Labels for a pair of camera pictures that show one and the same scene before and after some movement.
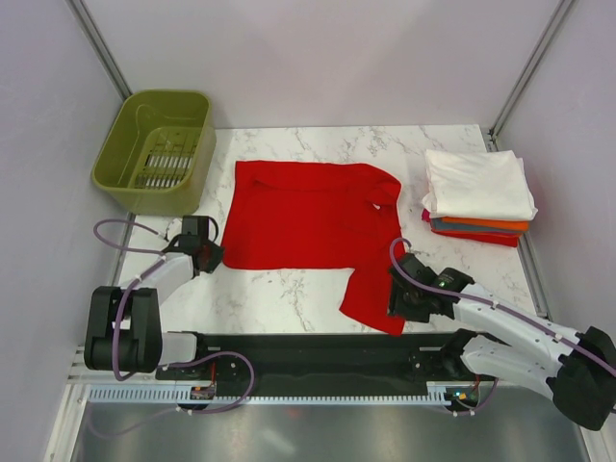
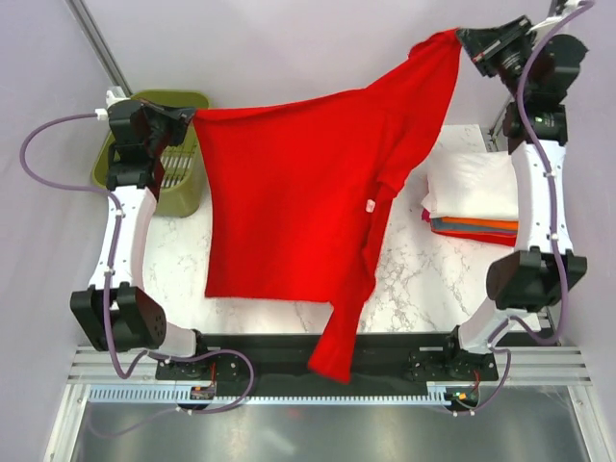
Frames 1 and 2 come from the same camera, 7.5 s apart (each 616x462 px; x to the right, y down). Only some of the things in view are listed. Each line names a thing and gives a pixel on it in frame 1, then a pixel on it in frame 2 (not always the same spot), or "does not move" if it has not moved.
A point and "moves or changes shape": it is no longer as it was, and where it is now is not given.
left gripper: [216, 258] to [178, 119]
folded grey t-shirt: [439, 224] does not move
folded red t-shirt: [507, 239] does not move
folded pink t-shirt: [426, 216] does not move
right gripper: [396, 305] to [485, 45]
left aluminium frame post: [99, 47] does not move
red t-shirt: [320, 216] moves or changes shape
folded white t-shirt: [477, 184] does not move
